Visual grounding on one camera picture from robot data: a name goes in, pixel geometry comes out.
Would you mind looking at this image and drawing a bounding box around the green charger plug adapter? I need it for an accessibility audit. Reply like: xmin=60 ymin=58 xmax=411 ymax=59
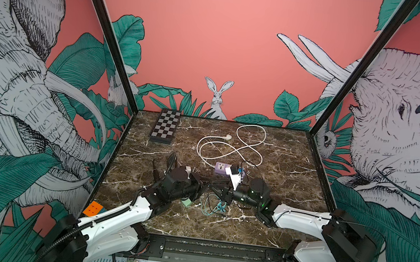
xmin=181 ymin=198 xmax=193 ymax=207

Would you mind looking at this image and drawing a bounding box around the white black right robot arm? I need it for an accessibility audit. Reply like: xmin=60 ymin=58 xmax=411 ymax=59
xmin=210 ymin=178 xmax=379 ymax=262

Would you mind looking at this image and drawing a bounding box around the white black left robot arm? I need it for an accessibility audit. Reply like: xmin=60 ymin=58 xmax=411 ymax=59
xmin=33 ymin=166 xmax=207 ymax=262

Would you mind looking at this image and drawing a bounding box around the purple power strip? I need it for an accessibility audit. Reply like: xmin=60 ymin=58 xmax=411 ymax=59
xmin=214 ymin=162 xmax=231 ymax=176

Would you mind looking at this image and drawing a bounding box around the black white checkerboard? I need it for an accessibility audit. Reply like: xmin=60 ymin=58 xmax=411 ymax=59
xmin=149 ymin=109 xmax=182 ymax=144

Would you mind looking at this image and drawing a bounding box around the orange blue puzzle cube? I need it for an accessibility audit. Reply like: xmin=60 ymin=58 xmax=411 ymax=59
xmin=83 ymin=201 xmax=105 ymax=217

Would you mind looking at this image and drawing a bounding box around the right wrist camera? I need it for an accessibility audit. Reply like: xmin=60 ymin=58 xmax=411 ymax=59
xmin=225 ymin=165 xmax=246 ymax=190

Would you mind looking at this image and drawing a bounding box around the thin black cable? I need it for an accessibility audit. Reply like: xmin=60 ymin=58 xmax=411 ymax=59
xmin=233 ymin=159 xmax=265 ymax=184

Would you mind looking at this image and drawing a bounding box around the teal usb cable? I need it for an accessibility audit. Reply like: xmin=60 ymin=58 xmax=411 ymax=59
xmin=198 ymin=191 xmax=232 ymax=219

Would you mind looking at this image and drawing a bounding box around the white power strip cord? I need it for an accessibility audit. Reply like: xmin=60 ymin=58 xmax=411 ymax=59
xmin=194 ymin=118 xmax=268 ymax=173

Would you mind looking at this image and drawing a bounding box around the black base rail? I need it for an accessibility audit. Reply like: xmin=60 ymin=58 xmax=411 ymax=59
xmin=133 ymin=232 xmax=371 ymax=262

